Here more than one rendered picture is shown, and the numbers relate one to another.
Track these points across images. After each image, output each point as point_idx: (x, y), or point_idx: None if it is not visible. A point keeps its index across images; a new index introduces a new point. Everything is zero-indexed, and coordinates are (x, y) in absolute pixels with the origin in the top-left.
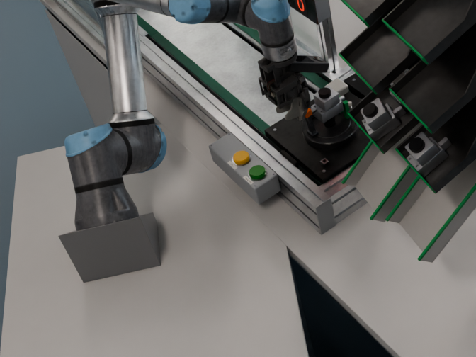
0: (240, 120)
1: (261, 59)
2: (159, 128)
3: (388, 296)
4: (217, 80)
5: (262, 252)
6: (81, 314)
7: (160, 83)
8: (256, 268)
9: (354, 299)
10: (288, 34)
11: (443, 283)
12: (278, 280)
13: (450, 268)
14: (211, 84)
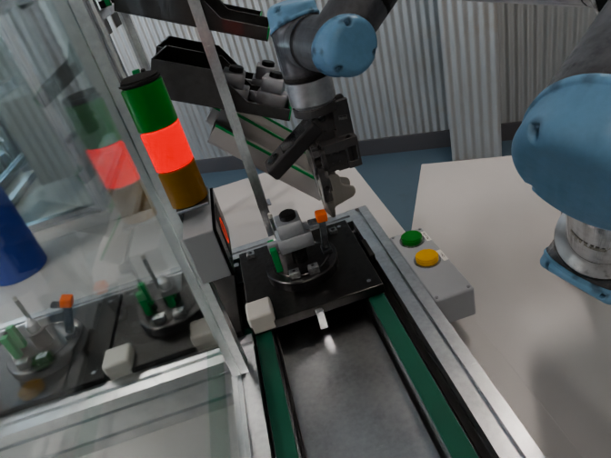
0: (413, 315)
1: (340, 100)
2: (551, 258)
3: None
4: None
5: (435, 234)
6: None
7: None
8: (446, 224)
9: (370, 197)
10: (295, 60)
11: (303, 202)
12: (427, 214)
13: (291, 208)
14: (453, 426)
